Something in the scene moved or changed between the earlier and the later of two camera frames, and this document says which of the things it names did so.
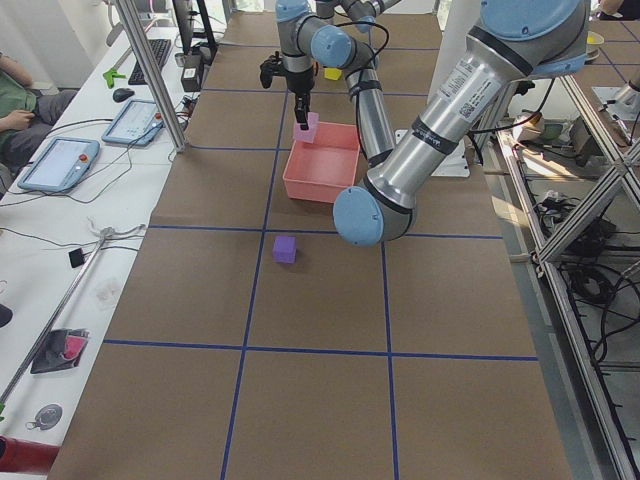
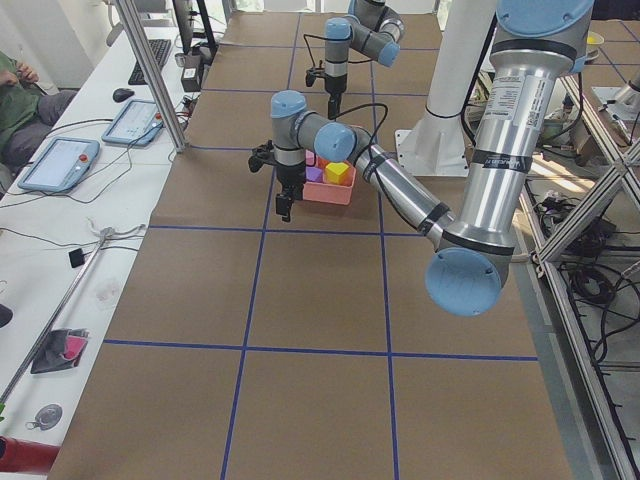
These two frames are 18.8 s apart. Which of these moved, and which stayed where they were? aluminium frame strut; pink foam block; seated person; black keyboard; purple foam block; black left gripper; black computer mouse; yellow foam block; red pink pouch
Moved: black left gripper; purple foam block; pink foam block; yellow foam block
Stayed: aluminium frame strut; red pink pouch; seated person; black keyboard; black computer mouse
